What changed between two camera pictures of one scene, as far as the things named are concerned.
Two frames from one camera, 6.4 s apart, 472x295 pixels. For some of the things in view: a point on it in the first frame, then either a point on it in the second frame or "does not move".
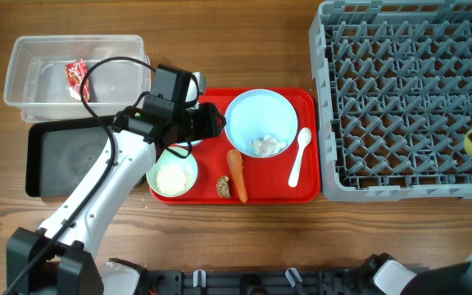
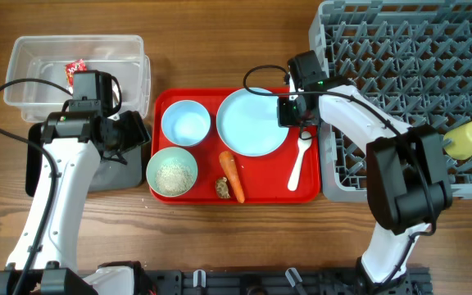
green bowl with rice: (173, 175) does not move
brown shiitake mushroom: (223, 187) does not move
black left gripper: (211, 127) to (138, 132)
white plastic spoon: (304, 138) does not move
